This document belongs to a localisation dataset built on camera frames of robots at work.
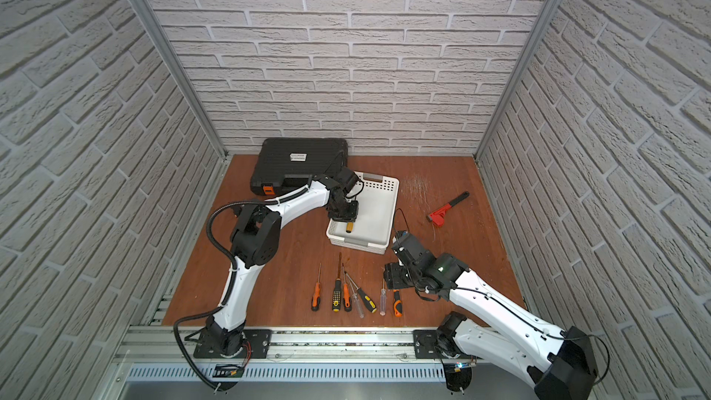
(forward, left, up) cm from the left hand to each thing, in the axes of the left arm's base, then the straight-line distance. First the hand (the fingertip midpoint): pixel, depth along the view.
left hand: (357, 216), depth 97 cm
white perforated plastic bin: (+7, -8, -5) cm, 11 cm away
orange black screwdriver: (-26, +13, -2) cm, 29 cm away
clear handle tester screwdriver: (-29, -7, -2) cm, 30 cm away
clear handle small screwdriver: (-29, +1, -2) cm, 29 cm away
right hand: (-24, -10, +6) cm, 27 cm away
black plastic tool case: (+24, +28, +1) cm, 37 cm away
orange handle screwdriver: (-28, +4, -1) cm, 28 cm away
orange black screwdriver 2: (-30, -11, -1) cm, 32 cm away
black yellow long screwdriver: (-28, +7, -1) cm, 29 cm away
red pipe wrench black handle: (0, -30, -2) cm, 30 cm away
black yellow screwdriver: (-29, -3, -1) cm, 29 cm away
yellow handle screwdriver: (-4, +3, -1) cm, 5 cm away
